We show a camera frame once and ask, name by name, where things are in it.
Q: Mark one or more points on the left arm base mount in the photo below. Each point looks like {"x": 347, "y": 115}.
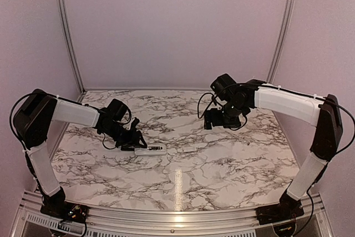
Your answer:
{"x": 67, "y": 212}

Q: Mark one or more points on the aluminium frame post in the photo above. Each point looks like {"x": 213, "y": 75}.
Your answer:
{"x": 280, "y": 41}
{"x": 69, "y": 45}

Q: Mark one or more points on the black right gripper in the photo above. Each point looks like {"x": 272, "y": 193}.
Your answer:
{"x": 217, "y": 121}

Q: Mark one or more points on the white remote control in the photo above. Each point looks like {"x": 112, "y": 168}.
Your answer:
{"x": 151, "y": 150}

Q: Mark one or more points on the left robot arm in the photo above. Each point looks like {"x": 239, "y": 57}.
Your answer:
{"x": 31, "y": 121}

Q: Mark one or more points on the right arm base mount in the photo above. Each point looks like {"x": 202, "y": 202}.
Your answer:
{"x": 276, "y": 213}

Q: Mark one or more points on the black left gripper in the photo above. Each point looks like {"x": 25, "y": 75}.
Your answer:
{"x": 132, "y": 139}

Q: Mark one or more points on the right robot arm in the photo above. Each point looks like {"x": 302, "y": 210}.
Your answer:
{"x": 322, "y": 113}

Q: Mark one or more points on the right aluminium frame post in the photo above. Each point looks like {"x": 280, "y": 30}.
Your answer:
{"x": 280, "y": 41}

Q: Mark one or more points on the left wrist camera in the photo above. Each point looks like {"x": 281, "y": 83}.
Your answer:
{"x": 134, "y": 124}

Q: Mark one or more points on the left aluminium frame post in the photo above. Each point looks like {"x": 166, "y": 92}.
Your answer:
{"x": 69, "y": 45}

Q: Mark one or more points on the white battery cover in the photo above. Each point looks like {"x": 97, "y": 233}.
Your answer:
{"x": 189, "y": 149}

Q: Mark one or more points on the front aluminium rail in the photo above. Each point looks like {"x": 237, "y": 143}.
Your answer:
{"x": 102, "y": 221}

